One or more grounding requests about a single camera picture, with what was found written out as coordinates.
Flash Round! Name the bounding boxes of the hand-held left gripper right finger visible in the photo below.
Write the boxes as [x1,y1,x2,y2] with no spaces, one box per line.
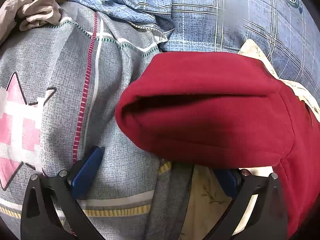
[200,167,289,240]

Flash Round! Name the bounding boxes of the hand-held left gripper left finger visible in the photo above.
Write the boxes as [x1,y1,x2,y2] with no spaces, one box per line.
[20,145,105,240]

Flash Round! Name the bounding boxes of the red garment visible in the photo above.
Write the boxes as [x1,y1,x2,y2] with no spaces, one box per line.
[115,52,320,240]

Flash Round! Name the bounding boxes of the cream leaf-print cloth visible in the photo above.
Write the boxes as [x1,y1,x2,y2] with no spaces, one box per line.
[180,39,320,240]

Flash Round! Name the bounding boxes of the grey star-print bedsheet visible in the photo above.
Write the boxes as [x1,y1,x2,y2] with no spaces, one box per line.
[0,1,190,240]

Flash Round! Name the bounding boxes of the beige crumpled cloth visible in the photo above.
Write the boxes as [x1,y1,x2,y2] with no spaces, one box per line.
[0,0,63,45]

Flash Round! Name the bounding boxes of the blue plaid quilt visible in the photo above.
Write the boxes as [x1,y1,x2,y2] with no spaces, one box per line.
[69,0,320,105]

